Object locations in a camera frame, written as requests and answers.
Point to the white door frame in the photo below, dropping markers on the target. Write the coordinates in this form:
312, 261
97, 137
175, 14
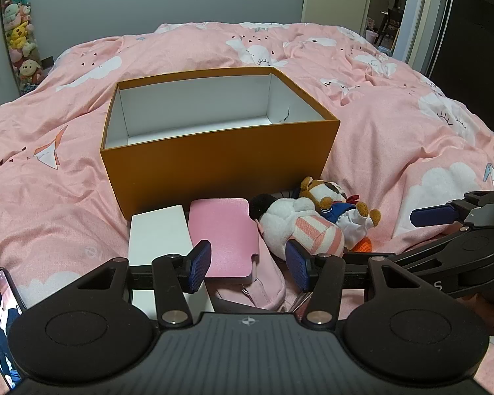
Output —
420, 8

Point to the pink fabric pouch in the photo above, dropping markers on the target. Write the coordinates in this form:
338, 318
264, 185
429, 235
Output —
268, 280

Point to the white plush dog striped outfit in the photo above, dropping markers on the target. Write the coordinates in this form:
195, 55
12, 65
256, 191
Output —
284, 222

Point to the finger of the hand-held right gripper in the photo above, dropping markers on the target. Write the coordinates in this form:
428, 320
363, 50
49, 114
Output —
434, 214
432, 251

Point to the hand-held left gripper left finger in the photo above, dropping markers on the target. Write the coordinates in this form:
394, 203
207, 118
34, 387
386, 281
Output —
199, 264

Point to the dark wooden chair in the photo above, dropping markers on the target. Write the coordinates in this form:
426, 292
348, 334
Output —
389, 25

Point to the column of plush toys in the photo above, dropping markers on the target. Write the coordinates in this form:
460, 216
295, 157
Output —
19, 41

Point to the person's right hand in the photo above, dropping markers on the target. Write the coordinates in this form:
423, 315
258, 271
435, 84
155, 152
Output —
485, 310

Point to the brown plush dog sailor outfit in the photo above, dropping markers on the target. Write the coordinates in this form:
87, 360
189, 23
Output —
329, 193

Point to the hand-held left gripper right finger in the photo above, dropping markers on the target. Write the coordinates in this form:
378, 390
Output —
297, 267

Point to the white box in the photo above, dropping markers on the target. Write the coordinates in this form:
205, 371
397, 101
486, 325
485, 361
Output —
156, 234

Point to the pink box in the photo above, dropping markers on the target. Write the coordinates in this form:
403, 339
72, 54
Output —
222, 230

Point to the orange cardboard box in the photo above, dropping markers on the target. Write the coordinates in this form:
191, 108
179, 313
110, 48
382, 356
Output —
214, 160

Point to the smartphone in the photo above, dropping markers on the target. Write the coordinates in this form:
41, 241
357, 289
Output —
0, 321

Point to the pink printed blanket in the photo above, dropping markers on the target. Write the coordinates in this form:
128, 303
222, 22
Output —
395, 131

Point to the dark wardrobe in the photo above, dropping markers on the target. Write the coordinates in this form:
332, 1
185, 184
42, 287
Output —
473, 28

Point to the orange crochet toy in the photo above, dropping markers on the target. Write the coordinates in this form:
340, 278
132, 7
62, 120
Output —
362, 245

